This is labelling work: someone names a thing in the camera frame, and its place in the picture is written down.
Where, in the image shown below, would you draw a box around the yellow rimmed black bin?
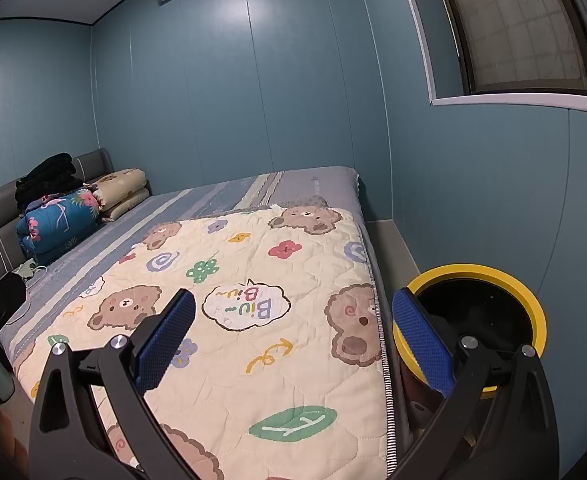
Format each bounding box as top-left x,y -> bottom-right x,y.
392,263 -> 547,401

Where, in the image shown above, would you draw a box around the window with dark frame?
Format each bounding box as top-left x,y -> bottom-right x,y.
393,0 -> 587,116

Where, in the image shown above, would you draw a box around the black folded cloth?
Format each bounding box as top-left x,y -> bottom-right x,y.
14,152 -> 87,211

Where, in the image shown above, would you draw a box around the blue floral folded quilt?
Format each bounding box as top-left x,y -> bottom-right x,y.
16,186 -> 100,266

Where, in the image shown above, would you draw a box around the cream bear printed blanket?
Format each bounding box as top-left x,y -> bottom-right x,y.
14,205 -> 391,480

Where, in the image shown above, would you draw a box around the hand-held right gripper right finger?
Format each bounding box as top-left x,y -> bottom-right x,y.
391,287 -> 560,480

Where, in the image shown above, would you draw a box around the beige stacked pillows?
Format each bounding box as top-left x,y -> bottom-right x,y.
92,168 -> 152,222

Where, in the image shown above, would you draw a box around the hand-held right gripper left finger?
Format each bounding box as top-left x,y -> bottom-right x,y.
28,287 -> 197,480

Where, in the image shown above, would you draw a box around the person's left hand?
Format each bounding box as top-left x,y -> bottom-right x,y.
0,412 -> 27,480

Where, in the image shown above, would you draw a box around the green cloth pouch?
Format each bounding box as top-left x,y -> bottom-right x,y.
16,259 -> 47,281

